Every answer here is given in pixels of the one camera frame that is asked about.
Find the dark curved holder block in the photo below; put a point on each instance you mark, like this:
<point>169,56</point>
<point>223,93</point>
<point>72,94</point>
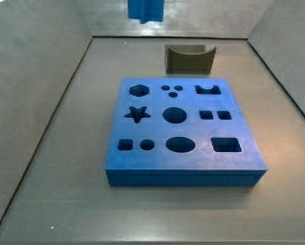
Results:
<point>188,59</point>

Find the blue shape sorter board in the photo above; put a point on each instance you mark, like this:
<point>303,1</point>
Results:
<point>180,135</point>

